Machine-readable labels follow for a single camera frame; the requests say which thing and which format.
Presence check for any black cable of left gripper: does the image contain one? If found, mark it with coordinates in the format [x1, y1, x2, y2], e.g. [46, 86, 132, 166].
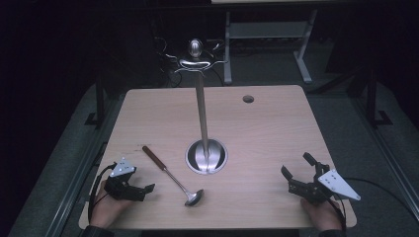
[87, 161, 119, 215]

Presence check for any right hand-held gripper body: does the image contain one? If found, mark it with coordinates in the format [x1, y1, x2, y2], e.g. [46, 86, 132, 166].
[288, 162, 362, 205]

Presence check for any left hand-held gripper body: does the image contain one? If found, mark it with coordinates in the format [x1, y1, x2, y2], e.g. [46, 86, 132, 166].
[104, 156, 147, 202]

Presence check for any black metal stand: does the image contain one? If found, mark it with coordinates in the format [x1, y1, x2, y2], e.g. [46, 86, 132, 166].
[84, 77, 107, 127]
[349, 65, 393, 127]

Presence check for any person's left hand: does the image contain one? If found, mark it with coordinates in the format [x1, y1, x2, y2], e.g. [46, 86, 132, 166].
[89, 181, 135, 229]

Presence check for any ladle with brown wooden handle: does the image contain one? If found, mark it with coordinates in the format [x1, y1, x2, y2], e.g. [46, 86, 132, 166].
[141, 145, 205, 207]

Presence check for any person's right hand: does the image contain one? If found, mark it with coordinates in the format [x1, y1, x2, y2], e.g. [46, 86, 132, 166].
[299, 196, 344, 232]

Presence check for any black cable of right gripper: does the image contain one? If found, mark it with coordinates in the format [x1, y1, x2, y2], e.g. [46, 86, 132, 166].
[329, 177, 412, 228]

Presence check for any steel utensil stand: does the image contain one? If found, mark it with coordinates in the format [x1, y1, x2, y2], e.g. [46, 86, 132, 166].
[165, 38, 229, 175]

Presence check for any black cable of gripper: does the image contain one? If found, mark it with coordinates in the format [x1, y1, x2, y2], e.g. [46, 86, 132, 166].
[329, 177, 412, 228]
[87, 161, 119, 215]

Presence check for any white metal table frame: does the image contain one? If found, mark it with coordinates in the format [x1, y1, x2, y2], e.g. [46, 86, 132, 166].
[222, 9, 318, 85]

